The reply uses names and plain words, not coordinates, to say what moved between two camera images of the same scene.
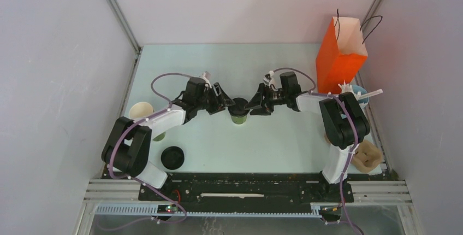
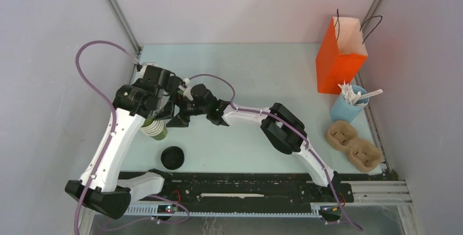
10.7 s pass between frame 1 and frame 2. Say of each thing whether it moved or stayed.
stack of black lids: stayed
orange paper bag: stayed
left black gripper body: moved
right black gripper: moved
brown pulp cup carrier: stayed
